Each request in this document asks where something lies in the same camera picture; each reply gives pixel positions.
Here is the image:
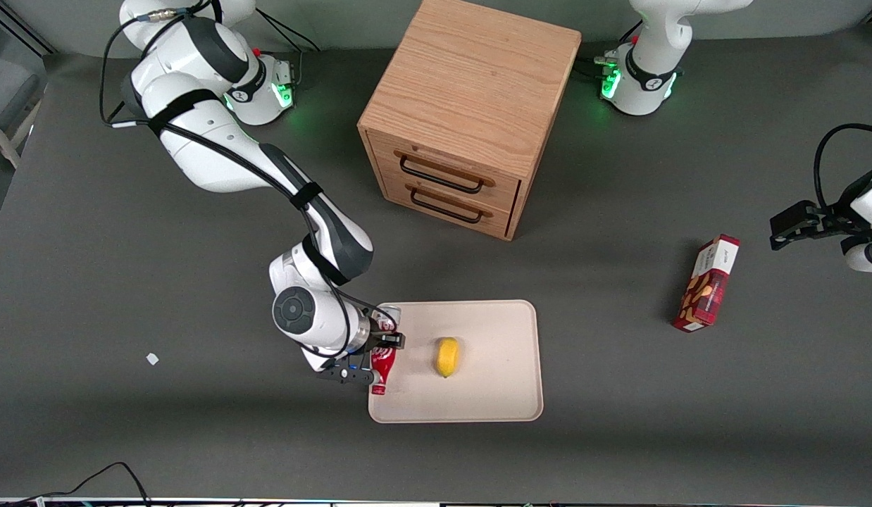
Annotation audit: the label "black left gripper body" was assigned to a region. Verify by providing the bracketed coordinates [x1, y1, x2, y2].
[818, 196, 858, 239]

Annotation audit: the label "red coca-cola bottle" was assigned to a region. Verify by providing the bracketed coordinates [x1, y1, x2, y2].
[369, 306, 401, 396]

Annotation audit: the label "beige plastic tray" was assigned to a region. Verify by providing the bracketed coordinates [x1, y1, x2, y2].
[368, 300, 544, 424]

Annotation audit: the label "yellow lemon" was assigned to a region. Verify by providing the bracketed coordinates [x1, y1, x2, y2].
[436, 337, 462, 379]

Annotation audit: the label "red snack box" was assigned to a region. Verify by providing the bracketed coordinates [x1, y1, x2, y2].
[673, 234, 741, 333]

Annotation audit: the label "wooden drawer front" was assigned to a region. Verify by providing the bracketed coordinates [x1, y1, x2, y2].
[368, 129, 523, 213]
[382, 175, 516, 238]

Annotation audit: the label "wooden drawer cabinet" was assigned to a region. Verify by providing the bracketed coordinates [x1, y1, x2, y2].
[357, 0, 583, 242]

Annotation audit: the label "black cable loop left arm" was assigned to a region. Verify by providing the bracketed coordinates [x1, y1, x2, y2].
[814, 123, 872, 210]

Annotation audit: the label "black velcro strap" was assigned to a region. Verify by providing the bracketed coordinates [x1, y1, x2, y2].
[289, 182, 324, 211]
[301, 236, 349, 286]
[146, 88, 222, 136]

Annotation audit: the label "black drawer handle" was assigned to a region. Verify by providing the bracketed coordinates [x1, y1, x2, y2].
[399, 154, 486, 194]
[410, 187, 485, 225]

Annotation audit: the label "black cable at table edge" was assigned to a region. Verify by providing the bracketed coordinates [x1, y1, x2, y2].
[17, 461, 152, 507]

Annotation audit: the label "black cable along right arm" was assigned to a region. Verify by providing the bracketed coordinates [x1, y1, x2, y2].
[99, 0, 398, 363]

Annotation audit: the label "black left base cables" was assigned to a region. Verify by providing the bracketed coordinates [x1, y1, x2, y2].
[573, 20, 644, 82]

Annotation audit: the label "black base cable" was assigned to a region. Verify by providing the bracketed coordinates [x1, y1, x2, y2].
[255, 8, 321, 87]

